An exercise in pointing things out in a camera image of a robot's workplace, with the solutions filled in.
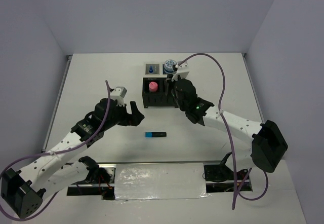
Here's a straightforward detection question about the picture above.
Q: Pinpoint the wrist white camera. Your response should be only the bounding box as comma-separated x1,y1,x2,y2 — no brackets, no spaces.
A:
172,62,189,81
110,87,127,106

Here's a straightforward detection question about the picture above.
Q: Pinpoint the white two-slot organizer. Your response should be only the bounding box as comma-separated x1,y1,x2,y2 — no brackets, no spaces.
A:
144,59,178,78

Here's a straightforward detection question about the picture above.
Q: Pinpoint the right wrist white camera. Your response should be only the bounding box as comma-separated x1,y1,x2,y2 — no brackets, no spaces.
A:
172,62,189,81

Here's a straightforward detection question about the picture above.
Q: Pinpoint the blue capped black highlighter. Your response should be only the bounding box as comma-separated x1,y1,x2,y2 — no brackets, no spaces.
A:
145,132,167,138

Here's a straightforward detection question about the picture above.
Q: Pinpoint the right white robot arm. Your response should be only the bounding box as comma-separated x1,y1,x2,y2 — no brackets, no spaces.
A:
165,78,288,179

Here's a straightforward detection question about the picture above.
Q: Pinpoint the pink capped tube of clips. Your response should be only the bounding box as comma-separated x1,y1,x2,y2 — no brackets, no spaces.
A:
148,81,158,93

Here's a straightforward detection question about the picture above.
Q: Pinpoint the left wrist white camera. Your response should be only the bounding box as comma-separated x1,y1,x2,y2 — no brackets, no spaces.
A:
110,87,127,106

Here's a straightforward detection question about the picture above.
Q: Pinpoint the silver tape sheet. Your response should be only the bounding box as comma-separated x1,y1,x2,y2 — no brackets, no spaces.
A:
114,163,207,200

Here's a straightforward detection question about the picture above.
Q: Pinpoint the black two-slot organizer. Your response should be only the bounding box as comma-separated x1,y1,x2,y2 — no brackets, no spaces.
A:
142,78,178,108

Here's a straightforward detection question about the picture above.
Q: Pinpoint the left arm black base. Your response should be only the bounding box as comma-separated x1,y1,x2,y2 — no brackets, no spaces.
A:
66,167,116,201

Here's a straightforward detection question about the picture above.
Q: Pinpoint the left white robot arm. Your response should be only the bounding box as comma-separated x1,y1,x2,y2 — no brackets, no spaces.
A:
1,98,145,221

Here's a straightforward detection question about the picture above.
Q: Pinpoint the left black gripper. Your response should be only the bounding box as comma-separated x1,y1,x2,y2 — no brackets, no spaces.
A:
103,101,144,130

